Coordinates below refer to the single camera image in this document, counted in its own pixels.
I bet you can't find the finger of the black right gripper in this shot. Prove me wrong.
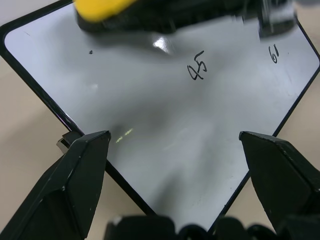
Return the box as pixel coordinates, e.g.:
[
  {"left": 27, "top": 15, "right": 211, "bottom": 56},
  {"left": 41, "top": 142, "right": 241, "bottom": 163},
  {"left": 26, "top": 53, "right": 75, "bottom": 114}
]
[{"left": 129, "top": 0, "right": 252, "bottom": 29}]

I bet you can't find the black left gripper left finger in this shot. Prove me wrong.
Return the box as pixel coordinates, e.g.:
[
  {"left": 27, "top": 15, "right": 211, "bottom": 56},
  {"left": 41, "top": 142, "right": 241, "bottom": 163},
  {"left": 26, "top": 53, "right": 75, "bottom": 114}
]
[{"left": 0, "top": 130, "right": 112, "bottom": 240}]

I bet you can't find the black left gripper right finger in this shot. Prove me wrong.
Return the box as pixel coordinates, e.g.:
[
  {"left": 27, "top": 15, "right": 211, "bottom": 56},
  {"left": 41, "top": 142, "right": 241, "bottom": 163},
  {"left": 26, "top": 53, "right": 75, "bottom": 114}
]
[{"left": 238, "top": 130, "right": 320, "bottom": 235}]

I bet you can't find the yellow eraser with black felt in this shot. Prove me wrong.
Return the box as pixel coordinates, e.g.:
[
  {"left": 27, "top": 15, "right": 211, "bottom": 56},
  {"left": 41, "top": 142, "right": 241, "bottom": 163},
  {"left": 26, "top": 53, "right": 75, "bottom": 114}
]
[{"left": 74, "top": 0, "right": 181, "bottom": 35}]

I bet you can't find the small black whiteboard stand foot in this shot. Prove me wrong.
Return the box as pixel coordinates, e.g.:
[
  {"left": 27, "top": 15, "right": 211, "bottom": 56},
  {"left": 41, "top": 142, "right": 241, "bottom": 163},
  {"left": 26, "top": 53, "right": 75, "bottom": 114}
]
[{"left": 56, "top": 130, "right": 86, "bottom": 154}]

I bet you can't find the black-framed whiteboard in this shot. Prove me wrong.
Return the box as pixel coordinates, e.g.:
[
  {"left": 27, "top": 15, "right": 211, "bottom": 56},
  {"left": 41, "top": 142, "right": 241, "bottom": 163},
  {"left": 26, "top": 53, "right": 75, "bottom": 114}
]
[{"left": 0, "top": 0, "right": 320, "bottom": 233}]

